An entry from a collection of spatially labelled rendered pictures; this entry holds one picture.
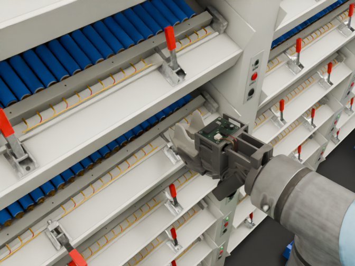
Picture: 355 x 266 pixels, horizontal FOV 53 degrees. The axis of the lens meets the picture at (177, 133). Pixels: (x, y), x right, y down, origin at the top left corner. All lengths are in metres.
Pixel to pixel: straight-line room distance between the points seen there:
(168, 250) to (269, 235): 0.79
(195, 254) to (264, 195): 0.79
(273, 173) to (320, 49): 0.65
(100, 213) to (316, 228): 0.37
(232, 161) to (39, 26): 0.34
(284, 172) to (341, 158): 1.66
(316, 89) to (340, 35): 0.20
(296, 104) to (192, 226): 0.50
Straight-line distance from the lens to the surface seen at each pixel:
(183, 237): 1.09
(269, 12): 0.71
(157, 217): 0.89
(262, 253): 1.72
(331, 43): 1.16
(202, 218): 1.12
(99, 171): 0.68
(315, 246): 0.52
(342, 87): 1.50
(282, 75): 0.98
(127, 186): 0.70
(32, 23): 0.40
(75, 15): 0.42
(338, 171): 2.10
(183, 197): 0.92
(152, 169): 0.72
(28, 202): 0.67
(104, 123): 0.53
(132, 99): 0.56
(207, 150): 0.56
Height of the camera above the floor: 1.52
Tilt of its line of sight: 46 degrees down
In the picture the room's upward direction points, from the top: straight up
